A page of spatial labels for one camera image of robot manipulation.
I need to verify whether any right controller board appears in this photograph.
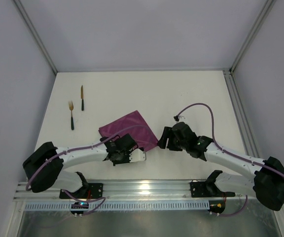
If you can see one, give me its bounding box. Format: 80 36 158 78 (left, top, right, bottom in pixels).
208 202 226 217

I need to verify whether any aluminium rail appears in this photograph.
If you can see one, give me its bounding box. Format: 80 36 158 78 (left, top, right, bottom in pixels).
13 180 255 201
223 70 268 159

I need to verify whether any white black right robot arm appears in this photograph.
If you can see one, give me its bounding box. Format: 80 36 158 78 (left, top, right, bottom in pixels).
157 122 284 211

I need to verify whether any left controller board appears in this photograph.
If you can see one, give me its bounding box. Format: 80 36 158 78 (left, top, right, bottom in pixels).
70 202 89 217

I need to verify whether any aluminium right side rail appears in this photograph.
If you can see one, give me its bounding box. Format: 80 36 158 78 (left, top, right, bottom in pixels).
223 70 268 159

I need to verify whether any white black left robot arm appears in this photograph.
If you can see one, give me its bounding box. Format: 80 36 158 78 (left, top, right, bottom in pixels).
23 134 146 199

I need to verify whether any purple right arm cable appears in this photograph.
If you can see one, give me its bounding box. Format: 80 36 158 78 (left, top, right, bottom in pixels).
173 103 284 218

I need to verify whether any corner frame post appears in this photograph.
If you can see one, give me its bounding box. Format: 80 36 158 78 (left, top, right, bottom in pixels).
12 0 58 75
230 0 276 74

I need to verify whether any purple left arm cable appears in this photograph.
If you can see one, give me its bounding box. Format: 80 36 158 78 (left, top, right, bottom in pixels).
25 124 152 218

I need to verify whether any purple cloth napkin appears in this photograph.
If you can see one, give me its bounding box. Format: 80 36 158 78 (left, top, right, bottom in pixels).
98 110 158 152

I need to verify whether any gold fork black handle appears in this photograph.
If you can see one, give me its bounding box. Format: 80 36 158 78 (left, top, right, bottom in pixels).
68 101 74 130

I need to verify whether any aluminium front rail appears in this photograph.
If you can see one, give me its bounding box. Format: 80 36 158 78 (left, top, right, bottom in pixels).
13 180 255 201

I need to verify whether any right corner frame post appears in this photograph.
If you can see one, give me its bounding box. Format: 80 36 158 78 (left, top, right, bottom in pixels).
230 0 276 74

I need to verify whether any left corner frame post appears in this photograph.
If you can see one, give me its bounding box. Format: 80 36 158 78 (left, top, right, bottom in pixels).
12 0 58 75

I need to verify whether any slotted grey cable duct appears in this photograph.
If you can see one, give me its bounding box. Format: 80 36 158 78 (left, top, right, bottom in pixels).
23 199 211 212

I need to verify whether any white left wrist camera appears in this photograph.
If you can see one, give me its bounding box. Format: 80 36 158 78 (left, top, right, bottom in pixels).
129 148 146 163

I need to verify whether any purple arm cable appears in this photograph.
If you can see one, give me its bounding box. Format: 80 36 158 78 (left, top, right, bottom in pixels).
173 103 284 218
25 124 152 218

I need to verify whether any gold knife black handle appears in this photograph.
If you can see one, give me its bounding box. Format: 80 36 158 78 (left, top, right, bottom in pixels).
80 85 84 111

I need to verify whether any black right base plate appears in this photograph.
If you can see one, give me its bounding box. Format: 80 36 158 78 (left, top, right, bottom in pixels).
189 181 236 198

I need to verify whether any controller board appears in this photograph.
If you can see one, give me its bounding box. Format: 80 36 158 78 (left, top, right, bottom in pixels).
208 202 226 217
70 202 89 217

